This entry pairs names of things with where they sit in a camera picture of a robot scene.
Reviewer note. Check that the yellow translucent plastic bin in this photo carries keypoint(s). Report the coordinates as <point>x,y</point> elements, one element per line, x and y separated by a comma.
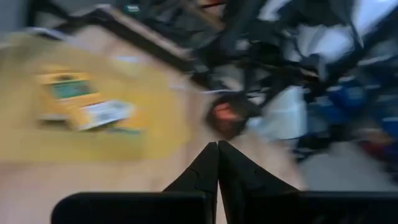
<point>149,102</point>

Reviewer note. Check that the orange eraser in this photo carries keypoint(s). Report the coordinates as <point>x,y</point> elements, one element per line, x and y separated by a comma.
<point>225,113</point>

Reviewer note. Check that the white cylindrical lamp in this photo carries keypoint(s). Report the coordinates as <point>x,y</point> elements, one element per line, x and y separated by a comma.
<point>283,115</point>

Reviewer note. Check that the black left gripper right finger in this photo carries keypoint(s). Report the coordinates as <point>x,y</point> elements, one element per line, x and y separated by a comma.
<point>245,177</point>

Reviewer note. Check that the black mesh basket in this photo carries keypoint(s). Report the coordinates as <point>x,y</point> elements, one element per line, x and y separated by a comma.
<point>236,130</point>

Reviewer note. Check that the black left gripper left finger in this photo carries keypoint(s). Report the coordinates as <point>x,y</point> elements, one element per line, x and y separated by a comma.
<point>202,174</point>

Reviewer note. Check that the yellow blister pack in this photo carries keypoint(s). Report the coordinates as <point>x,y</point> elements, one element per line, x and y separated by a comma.
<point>71,90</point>

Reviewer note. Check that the black aluminium table frame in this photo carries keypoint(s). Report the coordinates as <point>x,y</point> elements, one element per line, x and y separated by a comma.
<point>149,40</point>

